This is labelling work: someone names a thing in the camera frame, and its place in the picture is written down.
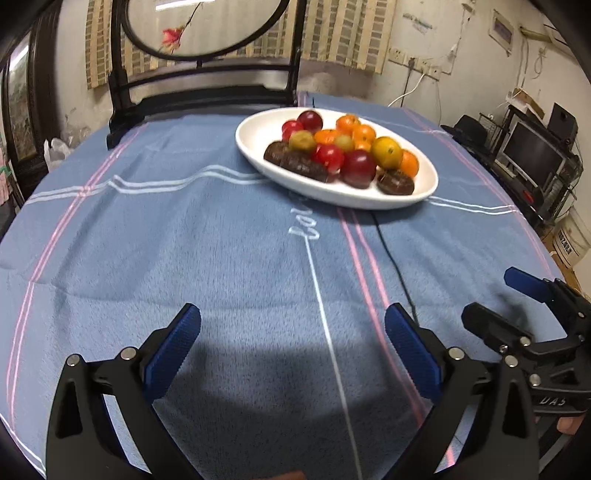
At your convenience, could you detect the white plastic bucket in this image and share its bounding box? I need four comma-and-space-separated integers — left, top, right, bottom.
551, 210, 591, 268

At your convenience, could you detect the brown kiwi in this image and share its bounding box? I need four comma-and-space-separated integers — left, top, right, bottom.
263, 141, 291, 163
279, 151, 329, 183
376, 168, 415, 196

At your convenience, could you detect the blue striped tablecloth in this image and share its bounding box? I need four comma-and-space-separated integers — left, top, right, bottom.
0, 90, 578, 480

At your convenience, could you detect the person's right hand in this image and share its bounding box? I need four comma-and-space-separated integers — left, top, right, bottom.
556, 414, 588, 435

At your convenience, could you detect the computer monitor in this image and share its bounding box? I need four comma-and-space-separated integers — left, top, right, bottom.
501, 121, 566, 185

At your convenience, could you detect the cardboard box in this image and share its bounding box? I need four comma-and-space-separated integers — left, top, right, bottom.
505, 88, 546, 118

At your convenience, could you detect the white wall electrical box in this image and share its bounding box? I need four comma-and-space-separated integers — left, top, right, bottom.
490, 9, 514, 47

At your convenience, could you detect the black cable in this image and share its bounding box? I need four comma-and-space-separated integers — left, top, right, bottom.
369, 210, 421, 326

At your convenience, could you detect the black shelf rack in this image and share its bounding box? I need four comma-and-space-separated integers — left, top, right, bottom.
480, 102, 583, 222

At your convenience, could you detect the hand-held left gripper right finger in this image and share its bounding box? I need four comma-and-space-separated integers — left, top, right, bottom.
384, 302, 541, 480

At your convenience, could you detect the white power cable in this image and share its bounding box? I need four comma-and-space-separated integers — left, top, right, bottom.
387, 69, 426, 108

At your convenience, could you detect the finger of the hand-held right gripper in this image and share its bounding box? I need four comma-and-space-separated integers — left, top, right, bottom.
503, 267, 591, 324
461, 302, 539, 356

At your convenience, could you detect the black hat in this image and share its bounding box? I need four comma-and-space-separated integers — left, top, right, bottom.
441, 115, 490, 144

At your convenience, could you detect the dark wooden cabinet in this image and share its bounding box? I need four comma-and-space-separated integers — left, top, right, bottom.
0, 9, 61, 176

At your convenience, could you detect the white oval plate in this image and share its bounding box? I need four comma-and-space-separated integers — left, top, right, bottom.
235, 107, 439, 210

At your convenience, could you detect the white plastic bag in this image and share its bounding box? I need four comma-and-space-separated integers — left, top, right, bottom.
44, 137, 75, 171

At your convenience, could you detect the large orange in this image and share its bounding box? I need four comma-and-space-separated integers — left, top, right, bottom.
370, 137, 404, 169

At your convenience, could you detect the dark red plum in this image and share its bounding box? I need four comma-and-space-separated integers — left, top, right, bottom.
297, 110, 324, 132
341, 149, 377, 188

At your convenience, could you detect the black speaker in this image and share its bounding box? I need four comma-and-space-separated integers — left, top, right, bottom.
547, 104, 579, 144

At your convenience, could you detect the white power strip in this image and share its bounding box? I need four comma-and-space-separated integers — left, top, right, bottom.
388, 46, 441, 79

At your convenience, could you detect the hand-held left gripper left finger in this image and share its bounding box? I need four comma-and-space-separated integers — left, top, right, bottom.
46, 302, 204, 480

